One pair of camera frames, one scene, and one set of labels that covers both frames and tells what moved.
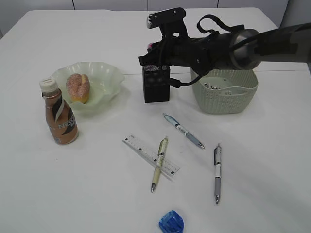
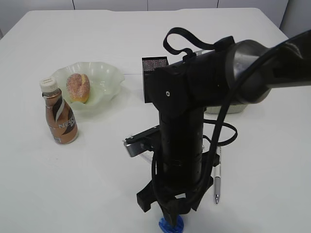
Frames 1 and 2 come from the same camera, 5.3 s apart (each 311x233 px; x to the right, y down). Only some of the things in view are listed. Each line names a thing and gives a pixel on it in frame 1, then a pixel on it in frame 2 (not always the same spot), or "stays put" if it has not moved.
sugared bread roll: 78,87 stays put
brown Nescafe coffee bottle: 61,122 stays put
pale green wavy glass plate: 105,80 stays put
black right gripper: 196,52 -> 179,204
